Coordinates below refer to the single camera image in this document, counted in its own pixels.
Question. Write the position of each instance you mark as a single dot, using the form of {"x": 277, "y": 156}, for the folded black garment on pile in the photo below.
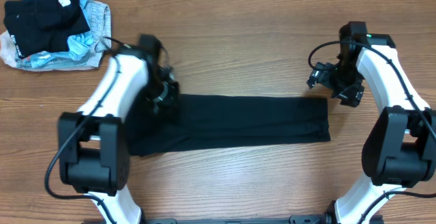
{"x": 43, "y": 25}

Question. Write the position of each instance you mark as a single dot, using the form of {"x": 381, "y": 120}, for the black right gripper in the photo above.
{"x": 336, "y": 84}

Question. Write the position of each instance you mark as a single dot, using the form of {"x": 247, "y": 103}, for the black t-shirt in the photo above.
{"x": 213, "y": 121}

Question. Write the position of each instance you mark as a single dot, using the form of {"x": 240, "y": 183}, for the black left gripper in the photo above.
{"x": 165, "y": 99}

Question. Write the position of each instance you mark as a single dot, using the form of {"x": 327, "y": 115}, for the grey patterned folded garment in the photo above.
{"x": 99, "y": 19}

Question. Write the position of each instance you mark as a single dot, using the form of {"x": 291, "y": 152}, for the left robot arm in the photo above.
{"x": 93, "y": 153}

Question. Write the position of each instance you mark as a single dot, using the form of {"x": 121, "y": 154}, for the light blue folded garment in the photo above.
{"x": 78, "y": 46}

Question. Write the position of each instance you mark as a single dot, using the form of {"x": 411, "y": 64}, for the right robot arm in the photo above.
{"x": 400, "y": 149}

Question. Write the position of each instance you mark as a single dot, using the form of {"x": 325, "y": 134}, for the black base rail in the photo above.
{"x": 296, "y": 219}

